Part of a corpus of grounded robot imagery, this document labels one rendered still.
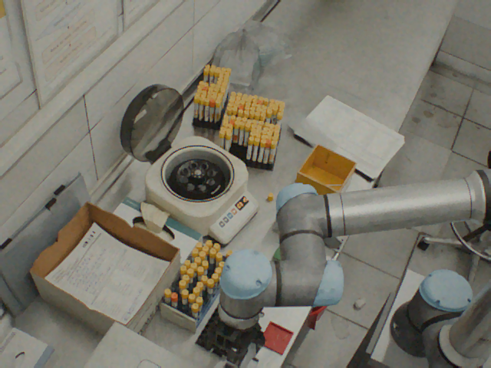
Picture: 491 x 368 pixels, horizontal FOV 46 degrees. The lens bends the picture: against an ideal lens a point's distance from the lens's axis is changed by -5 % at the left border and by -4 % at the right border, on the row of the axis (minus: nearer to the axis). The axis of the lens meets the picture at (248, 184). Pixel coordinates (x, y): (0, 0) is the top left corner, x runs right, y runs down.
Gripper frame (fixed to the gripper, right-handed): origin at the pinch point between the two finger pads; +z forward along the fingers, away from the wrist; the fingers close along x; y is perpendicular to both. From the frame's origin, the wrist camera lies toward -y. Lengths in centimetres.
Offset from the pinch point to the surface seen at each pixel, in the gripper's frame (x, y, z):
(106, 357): -19.4, 17.4, -5.5
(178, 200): -35.2, -33.0, 13.0
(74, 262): -49, -5, 18
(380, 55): -13, -137, 25
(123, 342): -18.4, 12.9, -5.4
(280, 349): 5.8, -14.7, 24.5
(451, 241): 45, -134, 102
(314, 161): -12, -73, 22
